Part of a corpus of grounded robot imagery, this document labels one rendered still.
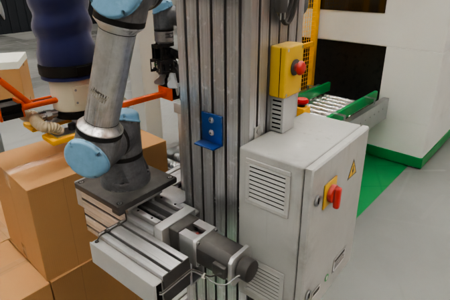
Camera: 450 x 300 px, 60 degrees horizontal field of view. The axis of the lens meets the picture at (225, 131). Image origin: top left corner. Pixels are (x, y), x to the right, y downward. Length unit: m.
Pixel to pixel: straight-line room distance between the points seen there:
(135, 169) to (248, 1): 0.58
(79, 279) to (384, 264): 1.74
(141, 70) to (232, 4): 2.15
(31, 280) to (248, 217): 0.99
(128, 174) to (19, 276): 0.78
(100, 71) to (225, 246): 0.52
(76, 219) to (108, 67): 0.85
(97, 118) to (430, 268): 2.22
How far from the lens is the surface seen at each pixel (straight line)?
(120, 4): 0.86
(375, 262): 2.66
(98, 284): 1.87
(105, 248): 1.15
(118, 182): 1.20
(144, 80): 3.08
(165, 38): 1.53
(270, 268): 1.10
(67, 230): 1.65
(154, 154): 1.74
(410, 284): 2.59
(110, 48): 0.92
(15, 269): 1.85
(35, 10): 1.59
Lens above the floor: 1.64
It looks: 22 degrees down
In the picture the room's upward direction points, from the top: straight up
